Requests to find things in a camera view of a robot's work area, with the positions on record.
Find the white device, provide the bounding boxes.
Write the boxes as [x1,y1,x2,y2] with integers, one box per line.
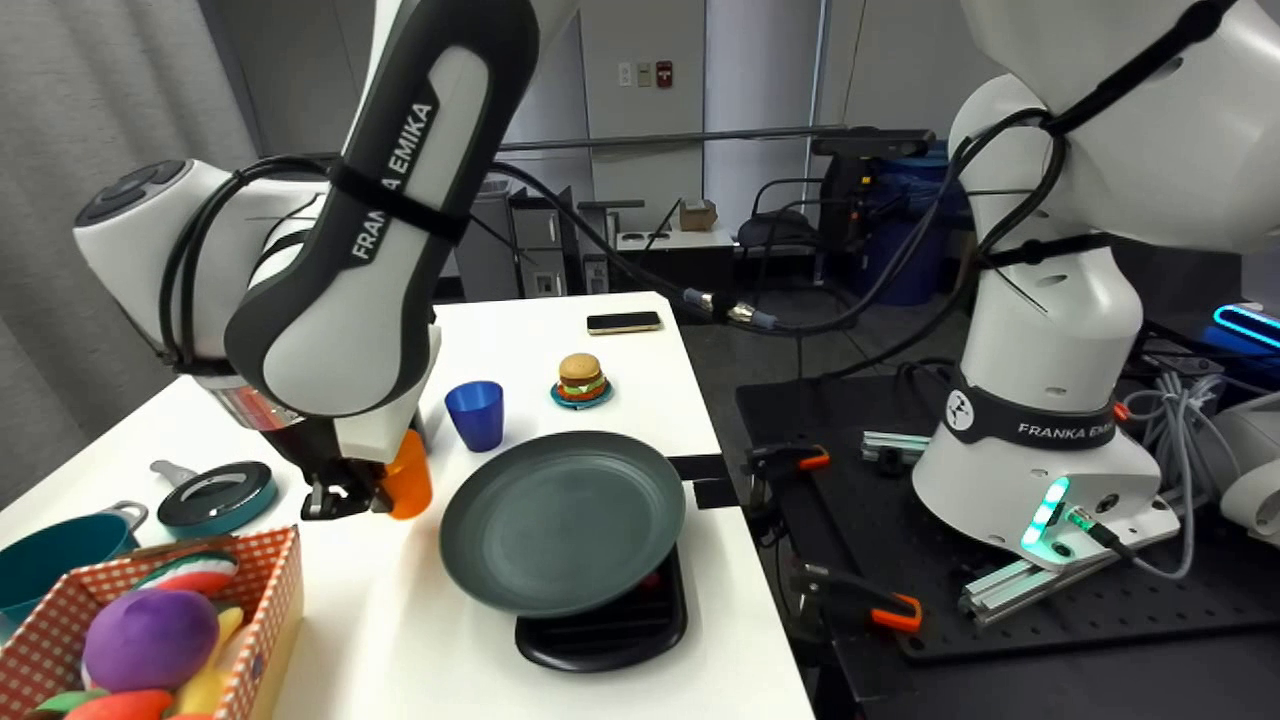
[1217,392,1280,548]

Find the aluminium profile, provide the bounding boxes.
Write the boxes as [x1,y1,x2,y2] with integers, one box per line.
[958,553,1123,628]
[861,430,933,464]

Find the blue cup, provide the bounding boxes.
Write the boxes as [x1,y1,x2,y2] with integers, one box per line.
[445,380,505,453]

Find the bundle of grey cables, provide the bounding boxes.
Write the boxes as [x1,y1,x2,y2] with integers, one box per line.
[1122,370,1223,582]

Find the office chair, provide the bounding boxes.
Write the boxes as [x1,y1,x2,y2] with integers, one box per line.
[737,177,833,293]

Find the row of computer towers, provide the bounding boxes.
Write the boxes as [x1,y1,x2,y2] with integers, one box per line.
[478,183,647,302]

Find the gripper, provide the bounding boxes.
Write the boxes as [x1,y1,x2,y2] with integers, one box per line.
[262,416,393,522]

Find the teal pot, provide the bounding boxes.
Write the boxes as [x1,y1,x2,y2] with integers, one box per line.
[0,500,150,643]

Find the orange checkered box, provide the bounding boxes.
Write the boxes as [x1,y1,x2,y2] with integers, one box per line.
[0,525,305,720]

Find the smartphone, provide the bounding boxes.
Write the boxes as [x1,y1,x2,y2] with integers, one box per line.
[586,311,664,336]

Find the white desk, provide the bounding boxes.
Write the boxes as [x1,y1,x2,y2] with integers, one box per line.
[614,227,738,293]

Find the black and orange clamp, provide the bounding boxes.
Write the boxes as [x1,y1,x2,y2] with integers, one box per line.
[744,442,832,479]
[790,562,924,635]

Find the yellow plush toy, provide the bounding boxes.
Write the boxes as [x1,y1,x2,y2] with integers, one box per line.
[168,605,247,718]

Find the black tray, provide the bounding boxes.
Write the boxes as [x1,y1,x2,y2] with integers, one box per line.
[514,545,690,674]

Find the grey plate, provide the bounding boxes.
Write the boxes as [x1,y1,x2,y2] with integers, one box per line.
[439,431,688,619]

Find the toy burger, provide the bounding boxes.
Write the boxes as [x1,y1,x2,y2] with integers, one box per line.
[550,353,614,411]

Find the blue lit device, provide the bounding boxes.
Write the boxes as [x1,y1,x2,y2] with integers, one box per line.
[1212,302,1280,352]

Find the grey curtain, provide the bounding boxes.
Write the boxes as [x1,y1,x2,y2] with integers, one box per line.
[0,0,263,506]

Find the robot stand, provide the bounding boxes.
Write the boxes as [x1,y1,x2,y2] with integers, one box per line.
[734,318,1280,720]

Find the teal and black pot lid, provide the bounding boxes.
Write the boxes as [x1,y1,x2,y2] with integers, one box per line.
[157,461,278,539]

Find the purple plush toy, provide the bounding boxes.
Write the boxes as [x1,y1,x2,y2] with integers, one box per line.
[82,588,221,694]

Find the red white green plush toy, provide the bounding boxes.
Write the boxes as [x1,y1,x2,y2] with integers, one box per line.
[134,550,240,600]

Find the orange cup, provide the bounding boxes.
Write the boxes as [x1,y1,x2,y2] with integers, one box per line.
[380,429,434,521]

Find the blue bin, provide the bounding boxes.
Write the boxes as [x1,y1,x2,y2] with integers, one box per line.
[862,148,979,307]

